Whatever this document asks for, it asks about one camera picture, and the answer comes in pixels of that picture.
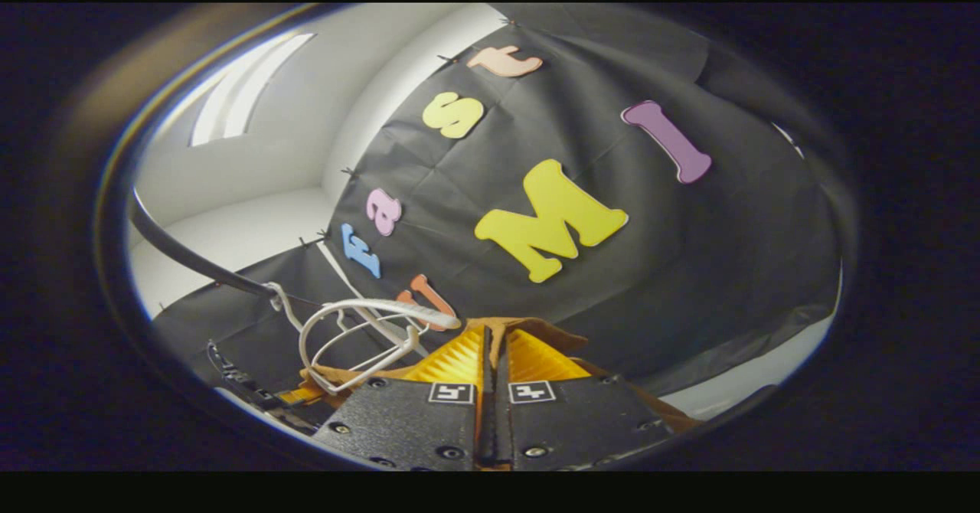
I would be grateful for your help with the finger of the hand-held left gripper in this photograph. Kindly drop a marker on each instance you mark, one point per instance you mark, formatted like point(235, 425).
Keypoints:
point(245, 381)

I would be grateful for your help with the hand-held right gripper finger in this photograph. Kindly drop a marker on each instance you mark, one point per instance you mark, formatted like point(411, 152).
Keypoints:
point(502, 421)
point(485, 421)

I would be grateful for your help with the brown shirt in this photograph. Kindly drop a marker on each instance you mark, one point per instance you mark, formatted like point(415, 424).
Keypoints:
point(551, 338)

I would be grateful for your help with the white hanger with shirt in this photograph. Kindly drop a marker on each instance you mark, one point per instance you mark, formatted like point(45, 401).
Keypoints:
point(413, 310)

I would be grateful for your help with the empty white hanger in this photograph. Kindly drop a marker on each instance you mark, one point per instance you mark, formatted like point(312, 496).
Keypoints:
point(285, 302)

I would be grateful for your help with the black clothes rack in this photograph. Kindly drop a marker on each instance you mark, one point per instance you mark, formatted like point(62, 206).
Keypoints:
point(191, 260)

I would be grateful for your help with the black backdrop cloth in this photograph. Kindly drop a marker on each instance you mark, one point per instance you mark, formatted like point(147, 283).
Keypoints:
point(689, 268)

